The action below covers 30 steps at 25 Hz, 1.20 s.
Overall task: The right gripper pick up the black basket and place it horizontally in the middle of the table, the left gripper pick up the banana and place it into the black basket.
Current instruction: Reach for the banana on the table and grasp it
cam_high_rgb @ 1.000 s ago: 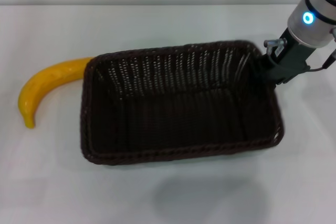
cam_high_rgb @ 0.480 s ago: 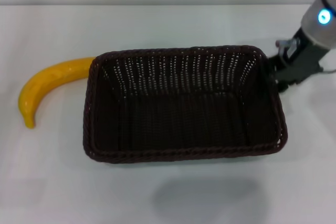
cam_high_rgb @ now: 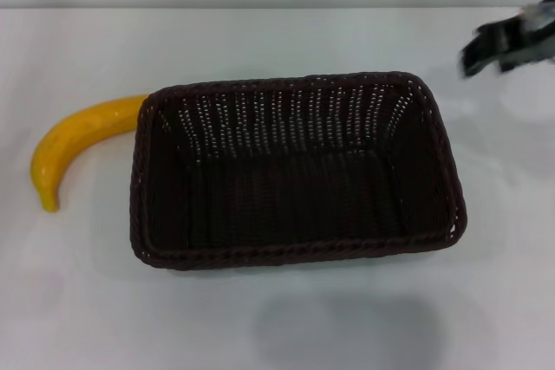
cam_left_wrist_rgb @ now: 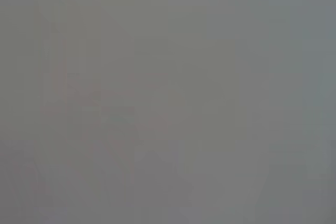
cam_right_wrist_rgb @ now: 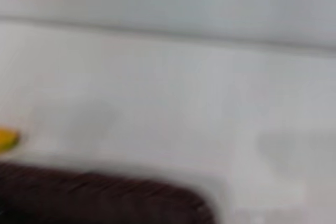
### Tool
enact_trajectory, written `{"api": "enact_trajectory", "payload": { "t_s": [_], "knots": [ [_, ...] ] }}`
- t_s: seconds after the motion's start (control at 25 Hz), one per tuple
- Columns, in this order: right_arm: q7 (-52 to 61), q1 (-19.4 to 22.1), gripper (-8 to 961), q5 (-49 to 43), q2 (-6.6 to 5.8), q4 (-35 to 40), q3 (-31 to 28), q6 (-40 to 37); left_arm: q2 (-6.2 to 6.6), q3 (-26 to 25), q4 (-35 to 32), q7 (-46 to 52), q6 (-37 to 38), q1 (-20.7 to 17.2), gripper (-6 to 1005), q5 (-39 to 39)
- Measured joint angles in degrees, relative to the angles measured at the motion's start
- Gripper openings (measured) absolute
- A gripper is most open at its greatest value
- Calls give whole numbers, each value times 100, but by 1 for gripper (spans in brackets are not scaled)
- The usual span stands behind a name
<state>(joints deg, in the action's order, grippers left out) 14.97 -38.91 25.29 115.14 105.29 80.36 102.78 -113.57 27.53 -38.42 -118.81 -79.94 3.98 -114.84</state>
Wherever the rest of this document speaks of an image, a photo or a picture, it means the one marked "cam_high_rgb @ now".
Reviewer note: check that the yellow banana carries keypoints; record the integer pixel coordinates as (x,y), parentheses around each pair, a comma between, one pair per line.
(80,129)

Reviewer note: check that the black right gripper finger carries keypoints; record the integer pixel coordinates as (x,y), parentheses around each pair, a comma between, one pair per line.
(485,47)
(524,60)

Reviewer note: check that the black woven plastic basket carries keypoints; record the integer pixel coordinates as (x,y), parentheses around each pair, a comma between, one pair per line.
(299,205)

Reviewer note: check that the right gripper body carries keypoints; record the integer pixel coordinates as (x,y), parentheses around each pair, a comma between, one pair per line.
(539,19)

